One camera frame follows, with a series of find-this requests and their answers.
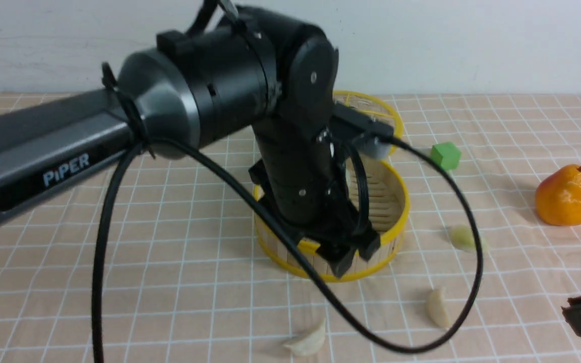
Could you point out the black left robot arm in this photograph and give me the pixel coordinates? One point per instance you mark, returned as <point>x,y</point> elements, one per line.
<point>257,68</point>

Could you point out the white dumpling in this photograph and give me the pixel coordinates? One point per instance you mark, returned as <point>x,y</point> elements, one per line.
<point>436,308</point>

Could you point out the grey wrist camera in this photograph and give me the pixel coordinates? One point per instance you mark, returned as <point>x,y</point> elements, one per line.
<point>369,137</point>

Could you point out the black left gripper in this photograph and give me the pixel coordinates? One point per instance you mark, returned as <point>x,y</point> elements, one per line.
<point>302,174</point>

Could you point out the yellow bamboo steamer lid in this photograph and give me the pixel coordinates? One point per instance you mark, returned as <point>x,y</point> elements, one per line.
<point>372,106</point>

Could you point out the cream dumpling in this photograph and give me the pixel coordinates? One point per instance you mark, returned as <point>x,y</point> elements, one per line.
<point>309,342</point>

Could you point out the yellow bamboo steamer tray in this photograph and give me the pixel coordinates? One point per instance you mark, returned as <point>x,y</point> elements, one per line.
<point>389,212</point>

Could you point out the greenish dumpling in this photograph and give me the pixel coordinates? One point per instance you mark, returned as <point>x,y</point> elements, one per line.
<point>462,238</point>

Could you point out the green foam cube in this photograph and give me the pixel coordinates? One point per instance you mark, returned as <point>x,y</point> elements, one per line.
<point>446,155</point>

